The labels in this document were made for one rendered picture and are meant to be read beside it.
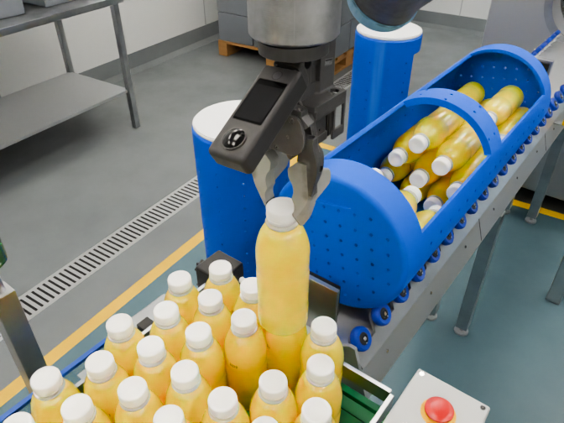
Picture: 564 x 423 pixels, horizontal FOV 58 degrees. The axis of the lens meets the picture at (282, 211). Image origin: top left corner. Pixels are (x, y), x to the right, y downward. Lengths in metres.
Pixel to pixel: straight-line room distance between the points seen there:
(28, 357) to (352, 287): 0.59
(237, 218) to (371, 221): 0.72
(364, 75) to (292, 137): 1.79
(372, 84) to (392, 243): 1.51
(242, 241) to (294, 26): 1.14
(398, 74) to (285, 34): 1.82
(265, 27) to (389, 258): 0.50
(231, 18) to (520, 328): 3.70
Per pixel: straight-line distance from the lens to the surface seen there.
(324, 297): 0.93
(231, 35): 5.10
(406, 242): 0.86
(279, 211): 0.60
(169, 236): 2.76
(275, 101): 0.50
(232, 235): 1.56
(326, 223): 0.92
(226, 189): 1.46
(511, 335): 2.42
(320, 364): 0.75
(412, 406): 0.72
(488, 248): 2.02
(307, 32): 0.49
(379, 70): 2.28
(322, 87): 0.57
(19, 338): 1.00
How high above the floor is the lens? 1.69
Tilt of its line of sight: 36 degrees down
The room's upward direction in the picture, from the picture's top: straight up
